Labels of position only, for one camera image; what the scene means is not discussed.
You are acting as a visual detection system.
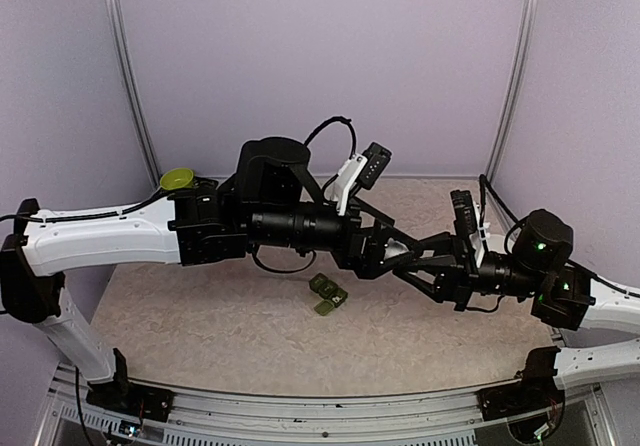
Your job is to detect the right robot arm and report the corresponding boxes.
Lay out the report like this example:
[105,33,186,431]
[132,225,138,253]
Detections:
[393,209,639,410]

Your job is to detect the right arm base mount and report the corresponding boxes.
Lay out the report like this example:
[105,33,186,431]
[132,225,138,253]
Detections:
[476,381,565,421]

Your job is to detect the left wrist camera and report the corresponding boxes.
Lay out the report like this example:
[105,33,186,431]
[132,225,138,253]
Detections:
[327,142,392,216]

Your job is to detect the left aluminium frame post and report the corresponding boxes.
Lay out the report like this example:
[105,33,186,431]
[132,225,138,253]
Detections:
[105,0,161,187]

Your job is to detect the black square tray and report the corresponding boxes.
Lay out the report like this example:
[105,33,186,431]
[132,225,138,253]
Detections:
[193,176,219,191]

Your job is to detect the lime green bowl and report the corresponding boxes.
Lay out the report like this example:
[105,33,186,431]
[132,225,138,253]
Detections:
[159,167,195,191]

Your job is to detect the front aluminium rail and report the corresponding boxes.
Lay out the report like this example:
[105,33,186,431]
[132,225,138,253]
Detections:
[31,364,619,445]

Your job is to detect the right aluminium frame post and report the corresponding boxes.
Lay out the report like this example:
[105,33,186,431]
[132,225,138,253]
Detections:
[485,0,539,180]

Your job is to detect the green pill organizer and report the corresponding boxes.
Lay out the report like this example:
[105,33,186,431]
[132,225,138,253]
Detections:
[309,273,348,316]

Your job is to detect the white bowl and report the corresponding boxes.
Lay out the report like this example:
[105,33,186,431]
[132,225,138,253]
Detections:
[479,234,512,258]

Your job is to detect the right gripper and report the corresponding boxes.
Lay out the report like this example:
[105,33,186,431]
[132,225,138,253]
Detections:
[394,232,544,313]

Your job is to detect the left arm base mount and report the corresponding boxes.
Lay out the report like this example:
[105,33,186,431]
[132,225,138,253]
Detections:
[86,382,174,423]

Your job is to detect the small white pill bottle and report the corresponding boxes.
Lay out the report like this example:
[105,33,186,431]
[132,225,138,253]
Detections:
[383,238,414,262]

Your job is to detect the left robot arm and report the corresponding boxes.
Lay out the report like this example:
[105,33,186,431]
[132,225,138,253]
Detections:
[1,136,423,411]

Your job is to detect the aluminium frame post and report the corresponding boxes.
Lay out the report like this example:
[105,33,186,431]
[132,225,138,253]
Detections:
[105,0,161,187]
[485,0,539,180]

